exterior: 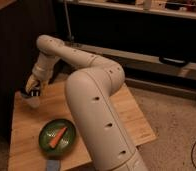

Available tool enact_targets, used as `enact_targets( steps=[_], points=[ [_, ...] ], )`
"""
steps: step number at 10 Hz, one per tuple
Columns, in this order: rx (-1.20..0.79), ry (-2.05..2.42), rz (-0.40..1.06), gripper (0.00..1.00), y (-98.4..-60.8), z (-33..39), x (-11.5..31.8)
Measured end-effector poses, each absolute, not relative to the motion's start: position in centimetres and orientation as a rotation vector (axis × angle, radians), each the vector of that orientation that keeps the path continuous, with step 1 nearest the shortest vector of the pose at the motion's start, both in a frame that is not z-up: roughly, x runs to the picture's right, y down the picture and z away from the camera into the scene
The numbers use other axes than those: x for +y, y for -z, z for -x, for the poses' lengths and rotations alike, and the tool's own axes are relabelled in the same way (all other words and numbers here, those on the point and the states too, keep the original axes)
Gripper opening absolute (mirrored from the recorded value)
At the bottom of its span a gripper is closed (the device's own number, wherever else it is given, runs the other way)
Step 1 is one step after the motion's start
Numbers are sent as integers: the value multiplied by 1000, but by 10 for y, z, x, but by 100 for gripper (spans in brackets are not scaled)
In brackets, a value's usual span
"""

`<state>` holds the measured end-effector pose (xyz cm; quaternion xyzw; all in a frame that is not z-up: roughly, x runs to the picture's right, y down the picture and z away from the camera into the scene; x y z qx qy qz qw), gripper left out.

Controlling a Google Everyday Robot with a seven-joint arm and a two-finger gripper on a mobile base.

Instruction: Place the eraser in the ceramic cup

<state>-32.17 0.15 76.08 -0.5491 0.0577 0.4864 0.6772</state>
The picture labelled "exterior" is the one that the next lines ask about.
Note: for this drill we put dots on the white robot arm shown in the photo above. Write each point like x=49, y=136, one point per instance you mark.
x=88, y=91

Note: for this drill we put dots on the orange carrot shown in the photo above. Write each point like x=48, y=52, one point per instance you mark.
x=54, y=141

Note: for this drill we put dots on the black handle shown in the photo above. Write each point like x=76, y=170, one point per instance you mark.
x=173, y=62

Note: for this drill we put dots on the blue eraser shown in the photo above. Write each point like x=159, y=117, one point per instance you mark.
x=53, y=165

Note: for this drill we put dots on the dark cabinet shelf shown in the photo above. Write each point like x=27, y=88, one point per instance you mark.
x=158, y=33

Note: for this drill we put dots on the white and yellow gripper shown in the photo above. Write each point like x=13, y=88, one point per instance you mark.
x=42, y=75

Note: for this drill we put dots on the wooden table board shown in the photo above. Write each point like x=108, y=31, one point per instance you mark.
x=27, y=123

